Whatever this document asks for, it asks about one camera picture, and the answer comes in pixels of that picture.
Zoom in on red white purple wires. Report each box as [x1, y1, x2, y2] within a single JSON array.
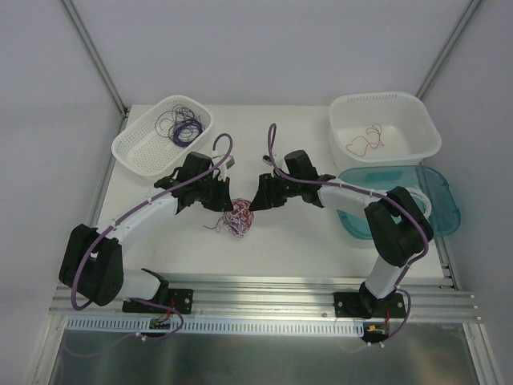
[[203, 197, 257, 241]]

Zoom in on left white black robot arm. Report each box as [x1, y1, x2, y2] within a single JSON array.
[[59, 152, 233, 312]]

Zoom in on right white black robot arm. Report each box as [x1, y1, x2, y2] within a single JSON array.
[[250, 150, 434, 318]]

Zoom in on white perforated basket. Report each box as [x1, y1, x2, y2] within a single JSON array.
[[111, 95, 214, 180]]

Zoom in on white plastic tub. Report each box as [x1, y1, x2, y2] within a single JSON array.
[[328, 91, 442, 172]]

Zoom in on teal transparent plastic bin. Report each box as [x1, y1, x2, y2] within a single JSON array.
[[339, 164, 461, 237]]

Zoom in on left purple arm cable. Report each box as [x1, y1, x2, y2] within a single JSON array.
[[71, 133, 236, 310]]

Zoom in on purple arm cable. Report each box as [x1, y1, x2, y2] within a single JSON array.
[[71, 133, 236, 310], [267, 122, 430, 290]]

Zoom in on purple wire bundle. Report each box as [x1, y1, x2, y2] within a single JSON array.
[[155, 103, 206, 146]]

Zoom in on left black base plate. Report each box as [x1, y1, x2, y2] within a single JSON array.
[[122, 288, 194, 314]]

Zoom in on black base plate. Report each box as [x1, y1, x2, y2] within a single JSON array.
[[333, 291, 406, 319], [122, 288, 194, 314]]

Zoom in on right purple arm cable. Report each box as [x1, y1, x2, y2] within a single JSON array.
[[267, 122, 430, 290]]

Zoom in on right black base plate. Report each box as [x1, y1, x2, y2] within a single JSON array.
[[333, 291, 406, 319]]

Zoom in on white wire coil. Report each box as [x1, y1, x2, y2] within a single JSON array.
[[408, 188, 434, 220]]

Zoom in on white slotted cable duct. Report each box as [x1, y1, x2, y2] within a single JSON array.
[[66, 316, 364, 338]]

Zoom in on aluminium mounting rail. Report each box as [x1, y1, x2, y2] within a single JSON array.
[[48, 276, 481, 322]]

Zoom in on left aluminium frame post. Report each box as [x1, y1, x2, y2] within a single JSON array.
[[59, 0, 128, 117]]

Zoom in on aluminium frame post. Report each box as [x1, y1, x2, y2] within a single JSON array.
[[59, 0, 128, 117], [415, 0, 486, 100]]

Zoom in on right aluminium frame post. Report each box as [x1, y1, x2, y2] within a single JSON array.
[[415, 0, 486, 100]]

